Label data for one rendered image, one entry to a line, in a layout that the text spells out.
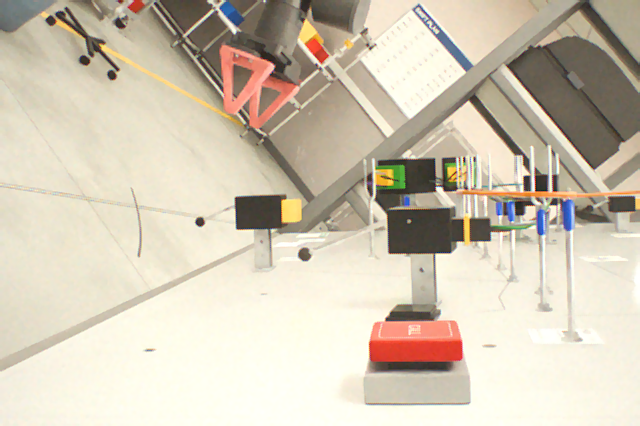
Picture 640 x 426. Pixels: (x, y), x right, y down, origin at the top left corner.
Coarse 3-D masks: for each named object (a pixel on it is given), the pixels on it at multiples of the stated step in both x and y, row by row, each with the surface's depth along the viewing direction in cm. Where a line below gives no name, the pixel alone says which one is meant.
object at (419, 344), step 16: (384, 336) 40; (400, 336) 40; (416, 336) 39; (432, 336) 39; (448, 336) 39; (384, 352) 39; (400, 352) 39; (416, 352) 39; (432, 352) 39; (448, 352) 38; (400, 368) 40; (416, 368) 40; (432, 368) 40
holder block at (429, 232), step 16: (400, 208) 65; (416, 208) 64; (432, 208) 63; (448, 208) 63; (400, 224) 64; (416, 224) 64; (432, 224) 63; (448, 224) 63; (400, 240) 64; (416, 240) 64; (432, 240) 64; (448, 240) 63
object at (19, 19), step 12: (0, 0) 365; (12, 0) 367; (24, 0) 369; (48, 0) 376; (0, 12) 369; (12, 12) 371; (24, 12) 374; (36, 12) 379; (0, 24) 373; (12, 24) 377
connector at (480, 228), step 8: (456, 224) 64; (472, 224) 63; (480, 224) 63; (488, 224) 63; (456, 232) 64; (464, 232) 63; (472, 232) 63; (480, 232) 63; (488, 232) 63; (456, 240) 64; (464, 240) 63; (472, 240) 63; (480, 240) 63; (488, 240) 63
